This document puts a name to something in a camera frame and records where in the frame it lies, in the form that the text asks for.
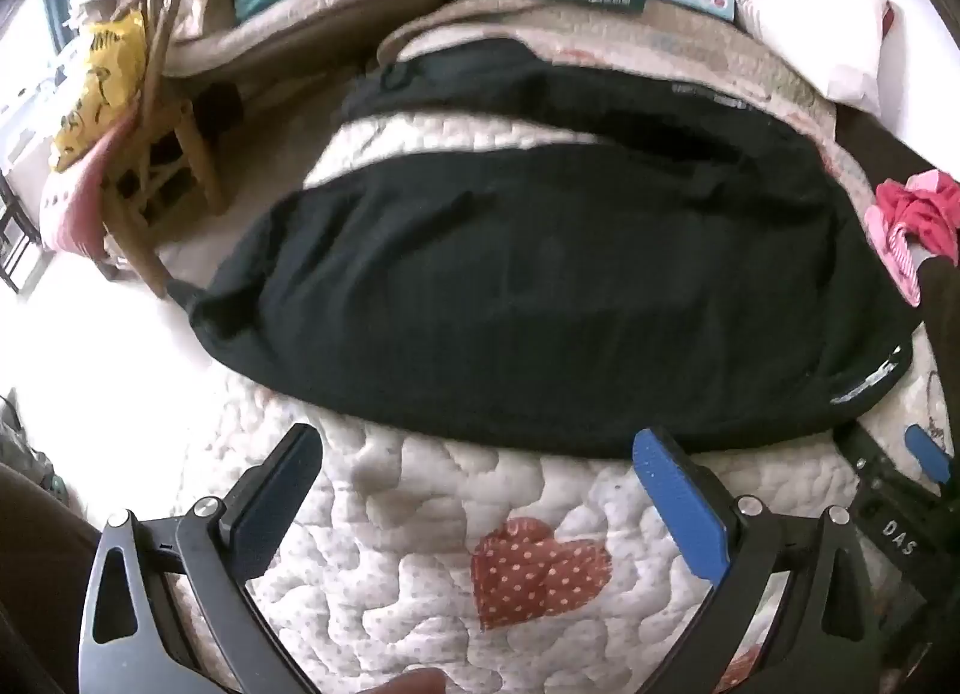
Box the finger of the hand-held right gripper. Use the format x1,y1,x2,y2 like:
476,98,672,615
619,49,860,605
832,422,901,485
904,424,955,494

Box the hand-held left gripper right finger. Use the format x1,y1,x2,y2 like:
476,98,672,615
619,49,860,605
632,426,895,694

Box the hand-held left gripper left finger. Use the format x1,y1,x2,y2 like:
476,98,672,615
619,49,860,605
77,422,325,694

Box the black pants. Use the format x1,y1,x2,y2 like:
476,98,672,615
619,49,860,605
169,38,916,459

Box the person's left hand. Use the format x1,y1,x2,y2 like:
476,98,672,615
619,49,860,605
366,667,452,694

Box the white quilted heart-patch blanket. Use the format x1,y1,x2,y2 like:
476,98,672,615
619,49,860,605
150,0,960,694

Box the pink and red cloth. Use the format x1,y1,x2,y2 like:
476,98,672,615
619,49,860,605
862,169,960,307

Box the dark cloth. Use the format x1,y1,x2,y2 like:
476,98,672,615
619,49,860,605
0,461,100,694

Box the dark brown sheet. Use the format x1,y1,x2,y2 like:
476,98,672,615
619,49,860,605
832,105,960,187

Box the pink striped cloth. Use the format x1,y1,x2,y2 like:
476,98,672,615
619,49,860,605
41,105,140,262

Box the black metal rack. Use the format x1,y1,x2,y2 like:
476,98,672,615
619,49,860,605
0,173,40,292

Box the wooden chair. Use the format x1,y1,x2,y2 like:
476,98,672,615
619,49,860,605
101,0,230,299

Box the white pillow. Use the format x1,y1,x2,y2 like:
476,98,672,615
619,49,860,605
679,0,893,118

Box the yellow printed bag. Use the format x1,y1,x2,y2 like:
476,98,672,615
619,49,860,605
51,11,147,174

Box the beige folded blanket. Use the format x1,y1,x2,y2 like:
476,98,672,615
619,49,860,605
165,0,443,76

